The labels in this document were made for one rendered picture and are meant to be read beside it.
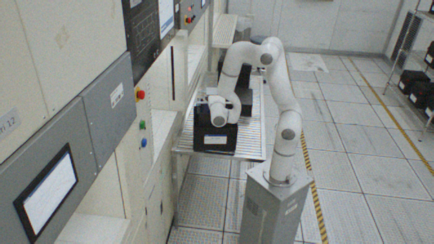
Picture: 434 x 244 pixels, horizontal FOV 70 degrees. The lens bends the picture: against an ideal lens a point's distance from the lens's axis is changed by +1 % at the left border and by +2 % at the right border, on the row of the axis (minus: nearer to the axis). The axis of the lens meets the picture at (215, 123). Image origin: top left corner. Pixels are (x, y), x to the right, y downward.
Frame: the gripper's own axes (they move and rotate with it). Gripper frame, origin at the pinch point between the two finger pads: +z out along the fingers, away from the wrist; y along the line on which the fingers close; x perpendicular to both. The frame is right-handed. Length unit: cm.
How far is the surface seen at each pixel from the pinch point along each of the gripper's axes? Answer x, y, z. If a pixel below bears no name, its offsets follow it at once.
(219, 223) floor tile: -109, 7, -7
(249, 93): -23, 30, 48
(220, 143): -27.5, 3.1, -13.7
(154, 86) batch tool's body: -4.0, -40.3, 19.7
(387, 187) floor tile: -110, 164, 32
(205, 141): -25.9, -6.6, -13.8
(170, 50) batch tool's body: 21.4, -27.8, 17.3
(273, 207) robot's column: -43, 30, -52
